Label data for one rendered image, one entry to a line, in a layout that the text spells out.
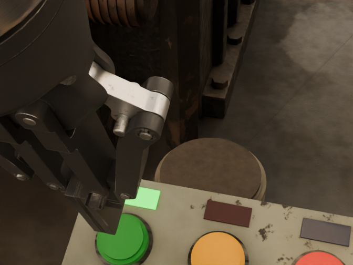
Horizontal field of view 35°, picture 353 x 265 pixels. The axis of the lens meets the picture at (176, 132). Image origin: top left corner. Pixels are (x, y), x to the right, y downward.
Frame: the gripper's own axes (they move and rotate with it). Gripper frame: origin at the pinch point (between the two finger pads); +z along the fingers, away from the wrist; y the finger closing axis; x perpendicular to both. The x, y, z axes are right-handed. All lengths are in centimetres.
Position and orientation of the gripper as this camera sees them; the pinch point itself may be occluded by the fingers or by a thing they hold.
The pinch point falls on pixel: (99, 194)
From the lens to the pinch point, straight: 36.3
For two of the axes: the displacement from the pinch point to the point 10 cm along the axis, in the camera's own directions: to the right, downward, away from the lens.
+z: 1.2, 4.5, 8.8
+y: -9.7, -1.6, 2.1
